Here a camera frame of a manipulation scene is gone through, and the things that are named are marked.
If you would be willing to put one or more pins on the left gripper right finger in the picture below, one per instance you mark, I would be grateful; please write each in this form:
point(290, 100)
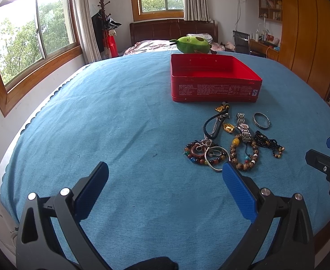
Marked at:
point(280, 235)

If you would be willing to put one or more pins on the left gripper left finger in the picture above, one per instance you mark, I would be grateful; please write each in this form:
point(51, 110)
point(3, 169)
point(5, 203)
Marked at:
point(38, 246)

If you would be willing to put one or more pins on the dark metal bangle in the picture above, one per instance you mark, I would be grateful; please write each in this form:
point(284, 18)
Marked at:
point(261, 120)

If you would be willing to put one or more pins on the silver wrist watch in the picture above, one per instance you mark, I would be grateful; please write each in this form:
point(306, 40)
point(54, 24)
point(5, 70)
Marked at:
point(243, 127)

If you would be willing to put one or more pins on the gold amber pendant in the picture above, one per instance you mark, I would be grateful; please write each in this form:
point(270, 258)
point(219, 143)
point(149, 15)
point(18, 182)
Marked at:
point(229, 128)

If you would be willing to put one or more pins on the wooden wardrobe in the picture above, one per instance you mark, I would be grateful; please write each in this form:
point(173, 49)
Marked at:
point(305, 42)

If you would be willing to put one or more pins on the wooden desk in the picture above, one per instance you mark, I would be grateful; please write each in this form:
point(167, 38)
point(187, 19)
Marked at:
point(263, 49)

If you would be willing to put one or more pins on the blue bed blanket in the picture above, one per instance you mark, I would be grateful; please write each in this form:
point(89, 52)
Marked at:
point(156, 201)

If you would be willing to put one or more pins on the red metal tin box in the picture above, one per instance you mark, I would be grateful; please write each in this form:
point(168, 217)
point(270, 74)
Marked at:
point(212, 77)

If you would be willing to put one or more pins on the folded clothes pile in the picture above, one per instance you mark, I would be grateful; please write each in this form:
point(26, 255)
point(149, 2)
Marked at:
point(206, 37)

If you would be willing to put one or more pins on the green avocado plush toy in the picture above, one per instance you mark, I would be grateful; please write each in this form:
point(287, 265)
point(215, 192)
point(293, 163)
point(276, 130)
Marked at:
point(192, 45)

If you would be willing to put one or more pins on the left beige curtain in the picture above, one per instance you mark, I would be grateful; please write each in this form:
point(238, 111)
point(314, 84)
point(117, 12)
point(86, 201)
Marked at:
point(85, 31)

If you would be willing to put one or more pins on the beige curtain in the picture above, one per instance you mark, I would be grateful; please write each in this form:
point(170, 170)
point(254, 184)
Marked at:
point(196, 10)
point(85, 31)

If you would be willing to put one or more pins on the right beige curtain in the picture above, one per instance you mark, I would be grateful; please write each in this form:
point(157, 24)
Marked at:
point(196, 10)

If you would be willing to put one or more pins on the dark wooden headboard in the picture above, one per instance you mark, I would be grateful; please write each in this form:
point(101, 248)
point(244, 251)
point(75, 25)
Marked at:
point(171, 29)

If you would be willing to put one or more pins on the red bag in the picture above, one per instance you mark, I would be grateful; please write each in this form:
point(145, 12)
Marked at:
point(109, 44)

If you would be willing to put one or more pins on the left wooden window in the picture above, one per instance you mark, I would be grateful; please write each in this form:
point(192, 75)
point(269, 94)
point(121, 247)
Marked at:
point(36, 38)

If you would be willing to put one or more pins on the pink floral bedsheet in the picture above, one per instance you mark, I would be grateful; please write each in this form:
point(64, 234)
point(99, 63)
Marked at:
point(160, 45)

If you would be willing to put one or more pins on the coat rack with clothes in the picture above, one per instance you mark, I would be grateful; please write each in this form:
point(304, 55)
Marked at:
point(102, 21)

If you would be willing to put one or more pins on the wall bookshelf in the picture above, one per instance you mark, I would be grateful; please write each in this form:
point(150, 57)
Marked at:
point(270, 10)

